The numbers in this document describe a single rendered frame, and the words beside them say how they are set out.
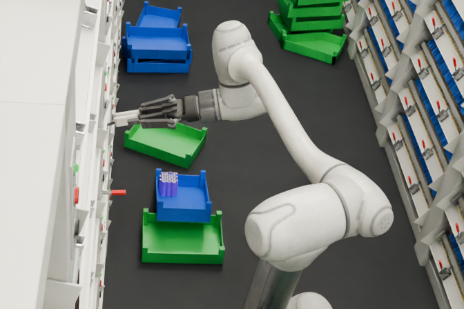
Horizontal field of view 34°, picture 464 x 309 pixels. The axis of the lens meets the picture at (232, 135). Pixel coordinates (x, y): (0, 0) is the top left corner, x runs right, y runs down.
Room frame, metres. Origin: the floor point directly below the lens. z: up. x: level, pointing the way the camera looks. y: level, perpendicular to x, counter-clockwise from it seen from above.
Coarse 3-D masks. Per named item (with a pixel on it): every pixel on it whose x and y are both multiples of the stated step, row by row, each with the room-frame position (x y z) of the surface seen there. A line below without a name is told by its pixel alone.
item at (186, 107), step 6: (186, 96) 1.69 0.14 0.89; (192, 96) 1.69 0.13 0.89; (180, 102) 1.70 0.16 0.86; (186, 102) 1.67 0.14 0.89; (192, 102) 1.67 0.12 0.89; (168, 108) 1.67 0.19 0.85; (180, 108) 1.67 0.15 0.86; (186, 108) 1.65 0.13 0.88; (192, 108) 1.65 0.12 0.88; (168, 114) 1.65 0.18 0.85; (174, 114) 1.64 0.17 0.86; (180, 114) 1.64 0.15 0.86; (186, 114) 1.64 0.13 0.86; (192, 114) 1.65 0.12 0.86; (198, 114) 1.65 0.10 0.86; (180, 120) 1.64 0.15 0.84; (186, 120) 1.64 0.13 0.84; (192, 120) 1.65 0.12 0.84; (198, 120) 1.66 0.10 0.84
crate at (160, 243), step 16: (144, 208) 2.02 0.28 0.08; (144, 224) 2.00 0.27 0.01; (160, 224) 2.02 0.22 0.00; (176, 224) 2.04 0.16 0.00; (192, 224) 2.05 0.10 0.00; (208, 224) 2.06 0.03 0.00; (144, 240) 1.93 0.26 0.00; (160, 240) 1.94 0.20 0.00; (176, 240) 1.96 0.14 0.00; (192, 240) 1.97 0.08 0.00; (208, 240) 1.98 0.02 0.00; (144, 256) 1.83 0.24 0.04; (160, 256) 1.84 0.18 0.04; (176, 256) 1.85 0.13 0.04; (192, 256) 1.86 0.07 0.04; (208, 256) 1.87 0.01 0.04
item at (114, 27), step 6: (114, 24) 1.82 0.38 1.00; (114, 30) 1.82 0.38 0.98; (114, 36) 1.82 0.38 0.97; (108, 60) 1.71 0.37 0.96; (108, 66) 1.65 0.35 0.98; (108, 72) 1.63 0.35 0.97; (108, 78) 1.63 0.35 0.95; (108, 84) 1.60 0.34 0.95; (108, 90) 1.58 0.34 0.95; (108, 96) 1.55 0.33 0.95
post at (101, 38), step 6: (102, 0) 1.13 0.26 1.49; (102, 6) 1.13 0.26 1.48; (102, 12) 1.13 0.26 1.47; (102, 18) 1.13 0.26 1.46; (102, 24) 1.13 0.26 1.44; (102, 30) 1.13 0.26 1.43; (102, 36) 1.13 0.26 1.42; (102, 42) 1.13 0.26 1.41; (102, 78) 1.13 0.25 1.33; (102, 84) 1.13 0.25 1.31; (102, 90) 1.13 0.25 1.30; (102, 96) 1.13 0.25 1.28; (102, 102) 1.14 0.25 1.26; (102, 108) 1.15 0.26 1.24; (102, 114) 1.15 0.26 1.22; (102, 120) 1.16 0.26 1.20; (102, 126) 1.17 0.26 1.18; (96, 306) 1.13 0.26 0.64
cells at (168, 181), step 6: (162, 174) 2.23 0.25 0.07; (168, 174) 2.24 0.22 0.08; (174, 174) 2.24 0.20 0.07; (162, 180) 2.18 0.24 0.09; (168, 180) 2.19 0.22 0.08; (174, 180) 2.19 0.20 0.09; (162, 186) 2.16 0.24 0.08; (168, 186) 2.16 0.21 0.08; (174, 186) 2.17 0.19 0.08; (162, 192) 2.15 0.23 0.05; (168, 192) 2.15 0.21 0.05; (174, 192) 2.16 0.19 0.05
